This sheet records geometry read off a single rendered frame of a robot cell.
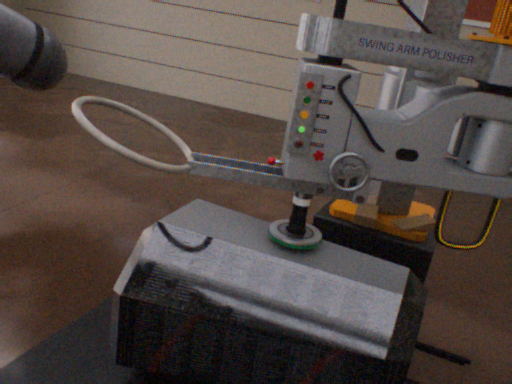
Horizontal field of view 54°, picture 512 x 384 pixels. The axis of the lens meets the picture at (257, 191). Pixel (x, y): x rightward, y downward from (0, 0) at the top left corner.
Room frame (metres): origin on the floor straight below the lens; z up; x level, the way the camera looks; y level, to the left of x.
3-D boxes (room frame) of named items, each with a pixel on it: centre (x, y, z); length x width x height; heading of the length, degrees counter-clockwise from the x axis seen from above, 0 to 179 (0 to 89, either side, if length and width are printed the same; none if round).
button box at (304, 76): (1.72, -0.12, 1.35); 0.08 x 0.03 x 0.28; 94
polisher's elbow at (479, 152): (1.87, -0.84, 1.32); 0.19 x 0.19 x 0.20
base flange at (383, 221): (2.51, -0.69, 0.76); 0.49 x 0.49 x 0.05; 68
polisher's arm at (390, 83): (2.31, -0.73, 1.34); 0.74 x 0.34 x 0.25; 13
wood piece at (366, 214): (2.29, -0.55, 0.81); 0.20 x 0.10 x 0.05; 166
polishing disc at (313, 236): (1.83, -0.18, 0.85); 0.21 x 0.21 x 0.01
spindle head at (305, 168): (1.84, -0.26, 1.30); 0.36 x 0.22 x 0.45; 94
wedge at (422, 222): (2.29, -0.79, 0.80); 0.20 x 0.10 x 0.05; 114
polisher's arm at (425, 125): (1.84, -0.57, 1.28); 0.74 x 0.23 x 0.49; 94
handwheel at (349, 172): (1.72, -0.31, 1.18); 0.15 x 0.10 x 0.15; 94
